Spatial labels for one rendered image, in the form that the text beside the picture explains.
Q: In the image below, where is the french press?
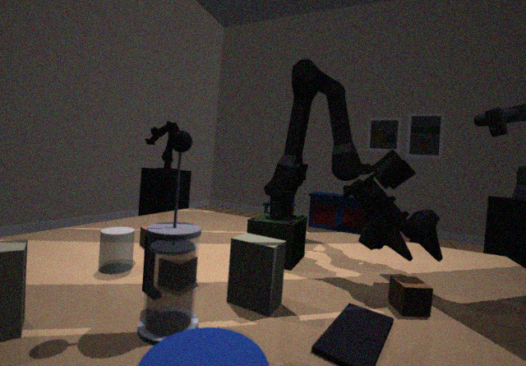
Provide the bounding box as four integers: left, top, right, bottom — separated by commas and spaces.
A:
137, 130, 201, 345

